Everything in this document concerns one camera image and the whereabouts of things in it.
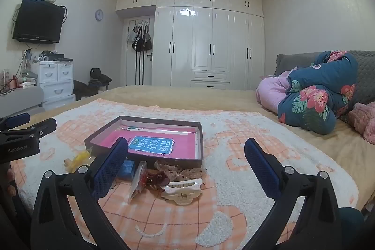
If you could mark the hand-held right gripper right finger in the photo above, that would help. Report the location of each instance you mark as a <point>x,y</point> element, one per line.
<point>262,168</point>

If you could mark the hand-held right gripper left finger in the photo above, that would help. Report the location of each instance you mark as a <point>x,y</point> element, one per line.
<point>112,162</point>

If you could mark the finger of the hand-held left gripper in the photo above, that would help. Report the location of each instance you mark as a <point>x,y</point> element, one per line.
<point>38,128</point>
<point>18,119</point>

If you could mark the small blue box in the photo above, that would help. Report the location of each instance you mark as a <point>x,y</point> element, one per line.
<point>126,170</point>

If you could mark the yellow hair clip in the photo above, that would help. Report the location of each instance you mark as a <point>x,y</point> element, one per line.
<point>79,157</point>

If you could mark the dark red hair clip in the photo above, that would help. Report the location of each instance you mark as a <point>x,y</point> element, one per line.
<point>158,179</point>

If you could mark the shallow grey cardboard box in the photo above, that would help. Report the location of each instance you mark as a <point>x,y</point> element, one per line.
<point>146,121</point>

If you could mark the brown dotted sheer scrunchie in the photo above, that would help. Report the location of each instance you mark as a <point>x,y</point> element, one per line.
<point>181,171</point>

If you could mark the white hair claw clip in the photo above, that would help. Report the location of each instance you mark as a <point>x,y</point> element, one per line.
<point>181,193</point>

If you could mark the person's left hand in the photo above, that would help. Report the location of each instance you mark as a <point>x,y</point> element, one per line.
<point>11,179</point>

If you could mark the white drawer cabinet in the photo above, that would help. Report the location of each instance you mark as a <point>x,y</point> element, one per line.
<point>55,83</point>

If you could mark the dark brown cloth pile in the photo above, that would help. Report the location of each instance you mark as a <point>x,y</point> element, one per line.
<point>83,90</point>

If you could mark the pink book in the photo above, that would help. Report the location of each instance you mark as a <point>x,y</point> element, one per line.
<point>181,144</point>

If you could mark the black flat device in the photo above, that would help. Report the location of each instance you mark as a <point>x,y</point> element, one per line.
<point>60,57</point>

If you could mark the pink quilt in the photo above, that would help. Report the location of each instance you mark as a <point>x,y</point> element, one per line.
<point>271,91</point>

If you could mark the dark folded clothes stack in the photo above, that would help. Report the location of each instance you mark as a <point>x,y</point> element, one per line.
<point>99,75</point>

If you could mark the white room door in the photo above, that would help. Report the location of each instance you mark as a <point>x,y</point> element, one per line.
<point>130,62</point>

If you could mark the grey quilted headboard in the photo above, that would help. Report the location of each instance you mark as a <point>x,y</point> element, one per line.
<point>285,62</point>

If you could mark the person's dark clothing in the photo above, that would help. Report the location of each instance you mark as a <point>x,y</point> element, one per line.
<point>353,229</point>

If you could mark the pink fluffy cloth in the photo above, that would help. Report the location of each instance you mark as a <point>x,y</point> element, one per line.
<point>364,121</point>

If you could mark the black hanging bag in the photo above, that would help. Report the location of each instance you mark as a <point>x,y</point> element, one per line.
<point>144,40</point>

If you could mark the grey hanging bag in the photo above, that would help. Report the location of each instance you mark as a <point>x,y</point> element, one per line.
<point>131,34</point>

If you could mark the white glossy wardrobe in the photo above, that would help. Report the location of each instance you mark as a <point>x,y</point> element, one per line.
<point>205,33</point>

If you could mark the black wall television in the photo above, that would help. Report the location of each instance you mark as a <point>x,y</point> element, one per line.
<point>38,18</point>

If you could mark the round wall clock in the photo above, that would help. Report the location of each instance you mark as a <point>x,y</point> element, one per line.
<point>99,14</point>

